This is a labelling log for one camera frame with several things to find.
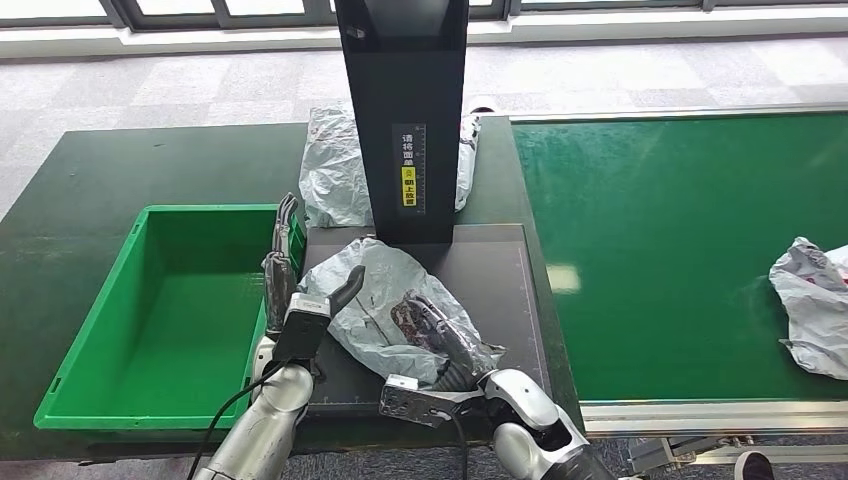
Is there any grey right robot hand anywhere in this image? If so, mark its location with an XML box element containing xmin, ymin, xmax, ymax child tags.
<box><xmin>397</xmin><ymin>291</ymin><xmax>496</xmax><ymax>380</ymax></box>

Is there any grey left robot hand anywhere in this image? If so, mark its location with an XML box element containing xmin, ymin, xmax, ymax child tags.
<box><xmin>260</xmin><ymin>192</ymin><xmax>368</xmax><ymax>340</ymax></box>

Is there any grey parcel bag dark print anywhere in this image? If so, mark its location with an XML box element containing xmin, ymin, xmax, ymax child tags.
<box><xmin>297</xmin><ymin>236</ymin><xmax>509</xmax><ymax>390</ymax></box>

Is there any grey plastic parcel bag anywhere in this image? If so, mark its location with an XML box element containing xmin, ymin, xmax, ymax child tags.
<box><xmin>767</xmin><ymin>236</ymin><xmax>848</xmax><ymax>382</ymax></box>
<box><xmin>298</xmin><ymin>105</ymin><xmax>481</xmax><ymax>229</ymax></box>

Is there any green conveyor belt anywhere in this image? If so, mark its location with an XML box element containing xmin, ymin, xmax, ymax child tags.
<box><xmin>511</xmin><ymin>112</ymin><xmax>848</xmax><ymax>403</ymax></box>

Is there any black inbound scanner machine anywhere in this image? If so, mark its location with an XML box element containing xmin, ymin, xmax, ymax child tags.
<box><xmin>301</xmin><ymin>0</ymin><xmax>558</xmax><ymax>418</ymax></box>

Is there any green plastic crate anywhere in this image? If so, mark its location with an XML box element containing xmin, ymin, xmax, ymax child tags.
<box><xmin>34</xmin><ymin>203</ymin><xmax>307</xmax><ymax>433</ymax></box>

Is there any yellow and white column label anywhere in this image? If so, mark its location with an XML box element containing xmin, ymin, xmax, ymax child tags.
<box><xmin>392</xmin><ymin>122</ymin><xmax>429</xmax><ymax>217</ymax></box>

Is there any white round object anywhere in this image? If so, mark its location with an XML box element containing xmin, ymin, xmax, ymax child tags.
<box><xmin>733</xmin><ymin>450</ymin><xmax>775</xmax><ymax>480</ymax></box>

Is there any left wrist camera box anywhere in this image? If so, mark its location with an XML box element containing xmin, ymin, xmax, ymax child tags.
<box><xmin>272</xmin><ymin>294</ymin><xmax>332</xmax><ymax>365</ymax></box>

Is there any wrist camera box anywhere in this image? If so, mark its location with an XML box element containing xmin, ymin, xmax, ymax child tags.
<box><xmin>272</xmin><ymin>294</ymin><xmax>332</xmax><ymax>365</ymax></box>
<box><xmin>378</xmin><ymin>373</ymin><xmax>490</xmax><ymax>429</ymax></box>

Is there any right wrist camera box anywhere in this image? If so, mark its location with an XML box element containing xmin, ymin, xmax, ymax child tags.
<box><xmin>378</xmin><ymin>373</ymin><xmax>490</xmax><ymax>429</ymax></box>

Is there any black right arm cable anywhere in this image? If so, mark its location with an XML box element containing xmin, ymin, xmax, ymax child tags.
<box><xmin>433</xmin><ymin>404</ymin><xmax>473</xmax><ymax>480</ymax></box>

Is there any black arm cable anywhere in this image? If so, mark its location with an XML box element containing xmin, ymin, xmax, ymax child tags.
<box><xmin>433</xmin><ymin>404</ymin><xmax>473</xmax><ymax>480</ymax></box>
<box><xmin>186</xmin><ymin>357</ymin><xmax>294</xmax><ymax>480</ymax></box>

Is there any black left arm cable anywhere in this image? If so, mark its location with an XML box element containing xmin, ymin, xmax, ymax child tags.
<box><xmin>186</xmin><ymin>357</ymin><xmax>294</xmax><ymax>480</ymax></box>

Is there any aluminium conveyor frame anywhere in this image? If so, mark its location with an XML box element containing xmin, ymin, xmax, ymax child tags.
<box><xmin>506</xmin><ymin>101</ymin><xmax>848</xmax><ymax>473</ymax></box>

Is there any dark window frame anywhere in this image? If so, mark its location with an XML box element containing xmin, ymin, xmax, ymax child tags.
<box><xmin>0</xmin><ymin>0</ymin><xmax>848</xmax><ymax>33</ymax></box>

